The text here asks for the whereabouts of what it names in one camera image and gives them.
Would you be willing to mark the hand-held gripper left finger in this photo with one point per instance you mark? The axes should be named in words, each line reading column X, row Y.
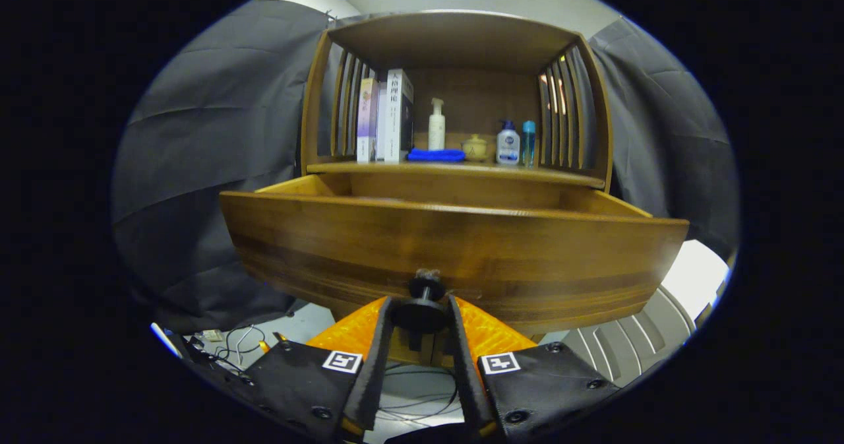
column 372, row 371

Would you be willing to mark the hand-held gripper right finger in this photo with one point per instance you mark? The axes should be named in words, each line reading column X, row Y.
column 465, row 371

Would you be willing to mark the wooden drawer with black knob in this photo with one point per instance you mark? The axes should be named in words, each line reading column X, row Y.
column 461, row 246

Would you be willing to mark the wooden countertop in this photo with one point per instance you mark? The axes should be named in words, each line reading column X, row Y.
column 527, row 173

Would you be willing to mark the brown wooden cabinet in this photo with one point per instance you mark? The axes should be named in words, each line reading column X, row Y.
column 455, row 41

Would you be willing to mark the grey ribbed plastic panel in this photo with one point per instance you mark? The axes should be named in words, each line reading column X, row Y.
column 626, row 345

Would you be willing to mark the blue folded cloth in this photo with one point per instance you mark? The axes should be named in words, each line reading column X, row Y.
column 435, row 156

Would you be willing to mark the yellow lidded teacup with saucer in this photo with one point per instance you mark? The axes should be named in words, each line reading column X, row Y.
column 475, row 148

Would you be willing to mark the white bottle with blue cap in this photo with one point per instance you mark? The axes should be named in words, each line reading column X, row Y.
column 508, row 146

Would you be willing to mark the slim blue bottle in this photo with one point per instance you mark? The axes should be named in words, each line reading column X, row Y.
column 529, row 144

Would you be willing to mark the white pump bottle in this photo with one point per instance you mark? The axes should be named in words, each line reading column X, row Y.
column 436, row 130

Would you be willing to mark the thin white book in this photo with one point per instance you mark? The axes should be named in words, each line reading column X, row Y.
column 382, row 127

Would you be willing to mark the white board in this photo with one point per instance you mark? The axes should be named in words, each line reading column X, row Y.
column 692, row 276

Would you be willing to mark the purple book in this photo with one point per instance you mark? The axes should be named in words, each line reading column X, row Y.
column 366, row 121

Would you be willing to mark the thick white book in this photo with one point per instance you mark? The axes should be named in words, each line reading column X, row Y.
column 394, row 121

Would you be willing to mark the black backdrop cloth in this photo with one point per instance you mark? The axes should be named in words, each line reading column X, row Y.
column 211, row 134

